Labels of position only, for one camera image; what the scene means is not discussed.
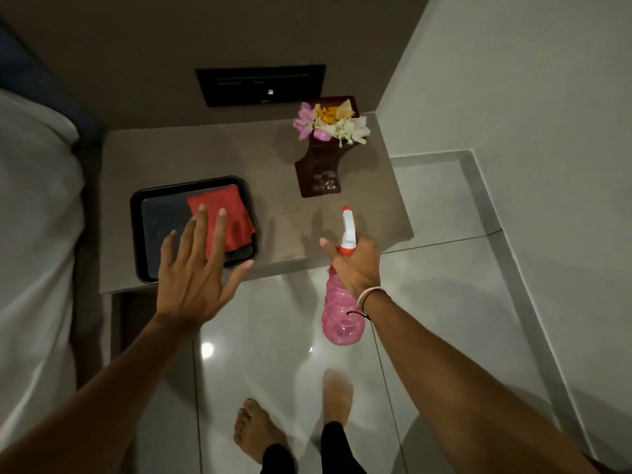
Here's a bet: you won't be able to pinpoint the person's right hand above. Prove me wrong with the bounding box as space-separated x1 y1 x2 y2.
319 234 384 311

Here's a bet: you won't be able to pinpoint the person's left hand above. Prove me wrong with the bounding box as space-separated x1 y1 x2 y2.
156 203 255 326

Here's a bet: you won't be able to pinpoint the pink spray bottle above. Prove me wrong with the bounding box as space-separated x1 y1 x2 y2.
321 206 366 346

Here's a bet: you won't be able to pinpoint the person's left forearm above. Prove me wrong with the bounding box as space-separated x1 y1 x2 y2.
0 313 200 474

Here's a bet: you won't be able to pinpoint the person's right forearm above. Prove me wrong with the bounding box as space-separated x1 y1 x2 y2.
363 290 600 474

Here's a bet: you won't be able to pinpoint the black tray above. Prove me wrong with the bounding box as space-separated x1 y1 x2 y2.
130 175 259 285

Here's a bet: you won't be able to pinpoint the red cloth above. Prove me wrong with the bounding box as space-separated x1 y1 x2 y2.
186 185 256 261

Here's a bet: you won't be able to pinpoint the wooden bedside table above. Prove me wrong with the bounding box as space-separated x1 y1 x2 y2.
98 112 415 390

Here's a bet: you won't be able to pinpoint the white wrist band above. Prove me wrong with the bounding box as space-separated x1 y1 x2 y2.
356 286 386 308

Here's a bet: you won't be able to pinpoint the dark brown vase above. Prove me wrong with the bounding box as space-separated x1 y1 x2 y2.
295 96 360 199

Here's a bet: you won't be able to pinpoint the bunch of flowers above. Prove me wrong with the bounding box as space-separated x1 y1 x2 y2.
293 99 371 147

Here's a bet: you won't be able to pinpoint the white bed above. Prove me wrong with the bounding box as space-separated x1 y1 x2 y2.
0 88 86 450

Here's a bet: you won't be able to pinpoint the person's right foot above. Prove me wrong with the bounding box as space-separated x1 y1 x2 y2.
322 369 355 429

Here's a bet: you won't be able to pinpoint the person's foot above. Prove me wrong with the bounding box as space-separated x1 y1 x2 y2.
322 369 355 429
233 398 289 464

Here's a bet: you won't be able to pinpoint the person's left foot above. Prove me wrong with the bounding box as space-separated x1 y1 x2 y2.
233 398 289 464

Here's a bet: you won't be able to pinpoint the person's black trousers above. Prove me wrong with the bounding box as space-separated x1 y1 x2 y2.
260 421 367 474

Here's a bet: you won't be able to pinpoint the dark blue headboard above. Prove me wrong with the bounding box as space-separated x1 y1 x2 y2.
0 22 105 148

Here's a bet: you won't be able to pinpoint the black wrist string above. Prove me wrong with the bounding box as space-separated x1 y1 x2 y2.
347 290 392 322

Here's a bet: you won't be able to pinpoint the black wall switch panel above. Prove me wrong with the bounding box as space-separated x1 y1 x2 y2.
196 64 327 107

